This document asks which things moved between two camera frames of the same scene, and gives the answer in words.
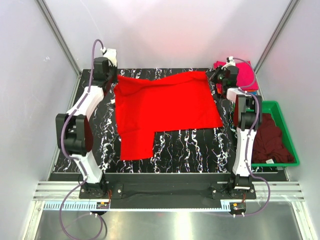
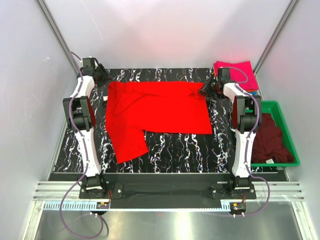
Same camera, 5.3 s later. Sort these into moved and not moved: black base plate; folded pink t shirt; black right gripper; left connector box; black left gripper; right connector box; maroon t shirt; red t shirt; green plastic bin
Moved: red t shirt; black right gripper; black left gripper
Not moved: right connector box; maroon t shirt; black base plate; left connector box; green plastic bin; folded pink t shirt
